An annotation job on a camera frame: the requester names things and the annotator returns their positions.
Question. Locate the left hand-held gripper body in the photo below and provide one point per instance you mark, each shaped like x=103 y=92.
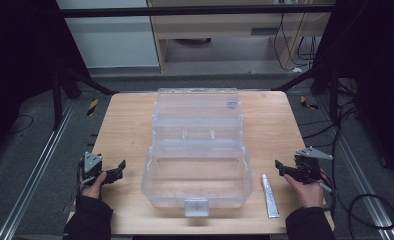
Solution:
x=92 y=164

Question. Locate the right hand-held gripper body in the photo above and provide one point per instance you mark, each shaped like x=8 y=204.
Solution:
x=309 y=164

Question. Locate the person's left hand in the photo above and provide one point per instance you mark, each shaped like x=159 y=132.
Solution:
x=93 y=190

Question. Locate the person's right hand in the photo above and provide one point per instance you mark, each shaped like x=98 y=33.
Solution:
x=307 y=193

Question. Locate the white ointment tube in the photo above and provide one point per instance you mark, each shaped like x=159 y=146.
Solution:
x=270 y=196

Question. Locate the yellow black tape marker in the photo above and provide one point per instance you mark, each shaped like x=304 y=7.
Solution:
x=92 y=107
x=307 y=103

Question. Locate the black stand legs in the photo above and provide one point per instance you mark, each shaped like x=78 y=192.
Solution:
x=56 y=100
x=333 y=96

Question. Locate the clear plastic storage box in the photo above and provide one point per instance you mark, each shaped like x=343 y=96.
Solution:
x=198 y=156

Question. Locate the black curtain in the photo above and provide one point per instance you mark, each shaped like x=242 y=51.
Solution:
x=18 y=66
x=378 y=83

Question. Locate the white cabinet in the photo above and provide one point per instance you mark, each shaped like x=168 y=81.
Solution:
x=111 y=40

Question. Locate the light wooden desk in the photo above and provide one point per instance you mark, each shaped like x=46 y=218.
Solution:
x=225 y=28

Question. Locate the aluminium floor rail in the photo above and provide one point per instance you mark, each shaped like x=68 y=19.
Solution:
x=35 y=173
x=361 y=180

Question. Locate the black horizontal frame bar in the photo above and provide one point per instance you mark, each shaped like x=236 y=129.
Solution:
x=185 y=11

